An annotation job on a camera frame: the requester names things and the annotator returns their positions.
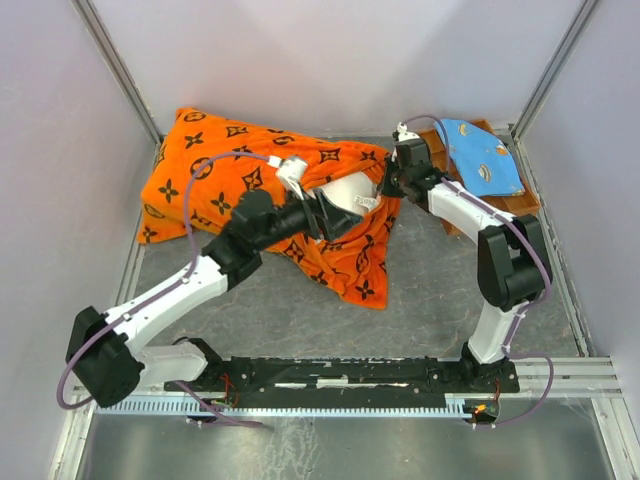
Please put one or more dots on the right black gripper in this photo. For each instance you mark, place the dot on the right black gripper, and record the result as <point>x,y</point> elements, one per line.
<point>387,190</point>

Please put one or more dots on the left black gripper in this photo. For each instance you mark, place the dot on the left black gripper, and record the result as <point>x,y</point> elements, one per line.
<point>324,219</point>

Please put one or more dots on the white pillow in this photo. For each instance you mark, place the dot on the white pillow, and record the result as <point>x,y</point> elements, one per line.
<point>356,193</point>

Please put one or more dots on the orange patterned pillowcase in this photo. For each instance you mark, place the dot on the orange patterned pillowcase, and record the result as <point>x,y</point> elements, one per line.
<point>206,163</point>

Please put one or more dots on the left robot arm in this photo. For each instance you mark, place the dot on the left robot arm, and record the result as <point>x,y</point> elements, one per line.
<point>109,352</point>

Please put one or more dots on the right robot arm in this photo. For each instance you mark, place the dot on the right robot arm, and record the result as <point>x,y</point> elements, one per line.
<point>513,271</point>

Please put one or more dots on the blue patterned cloth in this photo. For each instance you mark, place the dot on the blue patterned cloth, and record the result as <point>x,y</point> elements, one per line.
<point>484,163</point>

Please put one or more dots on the brown wooden divided tray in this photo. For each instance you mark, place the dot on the brown wooden divided tray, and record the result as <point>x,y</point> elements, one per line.
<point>465,212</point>

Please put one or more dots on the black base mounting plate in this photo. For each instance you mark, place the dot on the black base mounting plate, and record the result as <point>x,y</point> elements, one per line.
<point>335,382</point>

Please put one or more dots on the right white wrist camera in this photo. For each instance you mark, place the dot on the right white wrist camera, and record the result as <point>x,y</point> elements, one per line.
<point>403,136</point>

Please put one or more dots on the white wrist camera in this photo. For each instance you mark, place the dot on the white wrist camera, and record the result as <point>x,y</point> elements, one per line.
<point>289,172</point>
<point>403,136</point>

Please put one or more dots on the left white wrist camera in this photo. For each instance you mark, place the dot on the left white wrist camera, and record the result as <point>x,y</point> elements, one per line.
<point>289,172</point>

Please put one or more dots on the light blue cable duct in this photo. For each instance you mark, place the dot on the light blue cable duct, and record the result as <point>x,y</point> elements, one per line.
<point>182,404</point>

